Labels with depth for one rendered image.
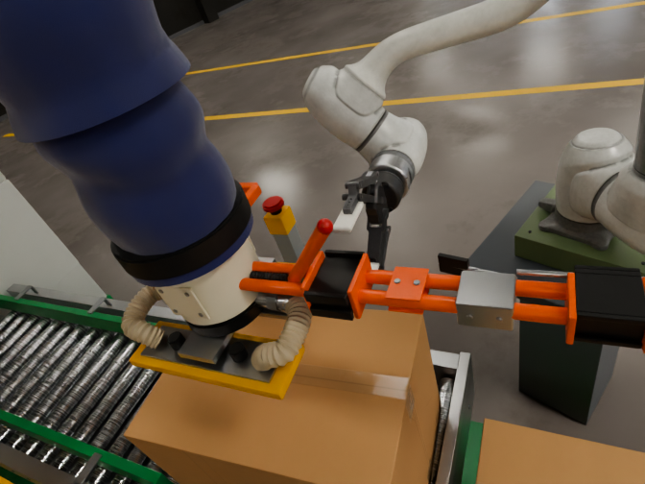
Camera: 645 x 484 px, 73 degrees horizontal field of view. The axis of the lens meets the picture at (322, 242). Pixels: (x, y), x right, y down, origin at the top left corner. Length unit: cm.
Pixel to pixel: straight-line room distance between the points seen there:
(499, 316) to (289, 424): 51
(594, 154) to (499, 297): 68
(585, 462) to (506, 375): 80
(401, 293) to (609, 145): 75
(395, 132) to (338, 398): 55
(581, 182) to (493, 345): 108
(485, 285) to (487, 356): 149
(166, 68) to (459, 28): 54
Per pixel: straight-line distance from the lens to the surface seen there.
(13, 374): 236
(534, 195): 165
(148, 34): 59
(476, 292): 60
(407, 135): 90
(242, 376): 76
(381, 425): 89
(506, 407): 197
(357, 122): 88
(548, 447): 131
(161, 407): 111
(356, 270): 64
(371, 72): 89
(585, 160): 122
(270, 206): 135
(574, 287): 60
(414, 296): 61
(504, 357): 209
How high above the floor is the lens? 173
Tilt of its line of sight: 38 degrees down
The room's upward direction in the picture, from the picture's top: 20 degrees counter-clockwise
